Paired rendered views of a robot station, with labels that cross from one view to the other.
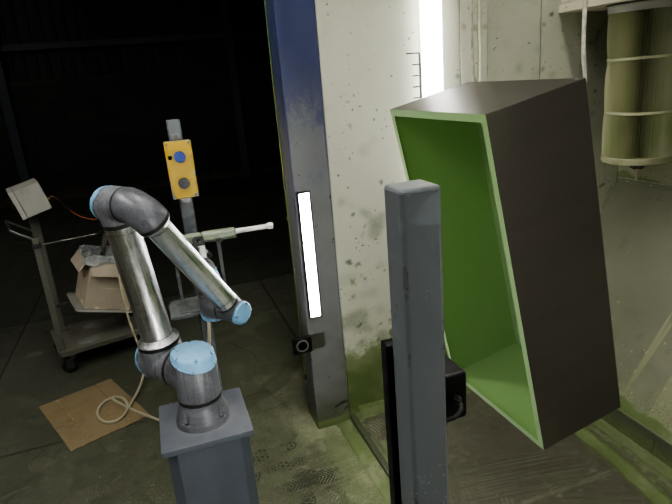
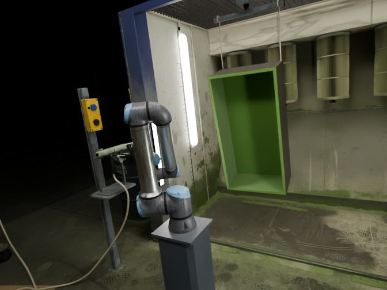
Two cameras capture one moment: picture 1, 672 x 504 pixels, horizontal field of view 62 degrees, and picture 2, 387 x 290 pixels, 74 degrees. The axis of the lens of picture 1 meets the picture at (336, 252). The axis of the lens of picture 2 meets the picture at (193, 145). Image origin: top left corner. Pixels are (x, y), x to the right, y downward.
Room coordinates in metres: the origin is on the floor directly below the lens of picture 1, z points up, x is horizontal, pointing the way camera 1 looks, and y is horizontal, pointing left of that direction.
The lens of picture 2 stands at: (0.46, 1.47, 1.51)
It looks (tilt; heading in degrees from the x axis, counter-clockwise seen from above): 11 degrees down; 319
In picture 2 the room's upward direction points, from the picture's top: 6 degrees counter-clockwise
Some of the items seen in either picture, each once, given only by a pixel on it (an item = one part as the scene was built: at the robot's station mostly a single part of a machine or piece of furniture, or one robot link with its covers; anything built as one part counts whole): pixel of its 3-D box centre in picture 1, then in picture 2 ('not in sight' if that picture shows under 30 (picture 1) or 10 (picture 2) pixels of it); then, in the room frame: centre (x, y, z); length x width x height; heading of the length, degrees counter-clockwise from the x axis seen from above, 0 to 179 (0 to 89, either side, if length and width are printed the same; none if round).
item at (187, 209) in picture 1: (200, 287); (100, 184); (2.62, 0.69, 0.82); 0.06 x 0.06 x 1.64; 17
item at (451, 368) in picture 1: (424, 388); not in sight; (0.66, -0.10, 1.35); 0.09 x 0.07 x 0.07; 107
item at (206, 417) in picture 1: (201, 405); (181, 219); (1.74, 0.52, 0.69); 0.19 x 0.19 x 0.10
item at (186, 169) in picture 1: (181, 169); (92, 115); (2.56, 0.67, 1.42); 0.12 x 0.06 x 0.26; 107
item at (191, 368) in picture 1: (194, 370); (177, 200); (1.75, 0.53, 0.83); 0.17 x 0.15 x 0.18; 51
